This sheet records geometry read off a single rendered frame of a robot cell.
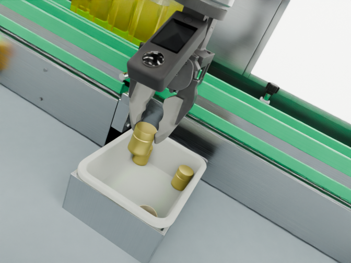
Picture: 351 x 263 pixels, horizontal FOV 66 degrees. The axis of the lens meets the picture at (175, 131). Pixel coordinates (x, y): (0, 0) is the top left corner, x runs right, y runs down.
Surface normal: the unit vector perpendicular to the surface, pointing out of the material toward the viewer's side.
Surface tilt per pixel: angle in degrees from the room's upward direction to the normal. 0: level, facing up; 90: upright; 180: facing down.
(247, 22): 90
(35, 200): 0
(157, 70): 32
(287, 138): 90
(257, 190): 90
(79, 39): 90
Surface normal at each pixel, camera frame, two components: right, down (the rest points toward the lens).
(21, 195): 0.36, -0.80
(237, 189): -0.37, 0.34
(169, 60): 0.07, -0.52
